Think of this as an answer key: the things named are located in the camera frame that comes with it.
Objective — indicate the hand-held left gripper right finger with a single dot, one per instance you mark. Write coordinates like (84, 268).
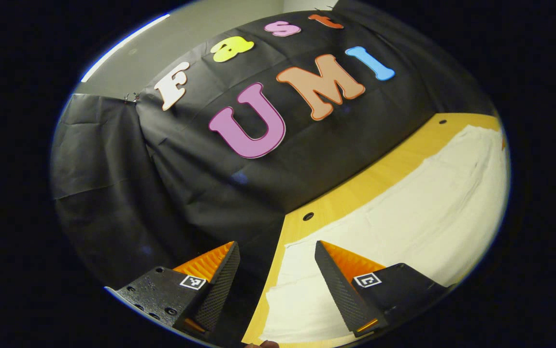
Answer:
(340, 295)

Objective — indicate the black backdrop cloth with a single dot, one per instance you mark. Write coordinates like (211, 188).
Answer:
(162, 183)

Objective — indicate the small metal clip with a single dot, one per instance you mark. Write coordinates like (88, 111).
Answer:
(130, 98)

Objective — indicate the white jeans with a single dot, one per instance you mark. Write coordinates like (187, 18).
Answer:
(427, 208)

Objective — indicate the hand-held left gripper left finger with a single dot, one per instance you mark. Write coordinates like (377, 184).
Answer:
(220, 292)

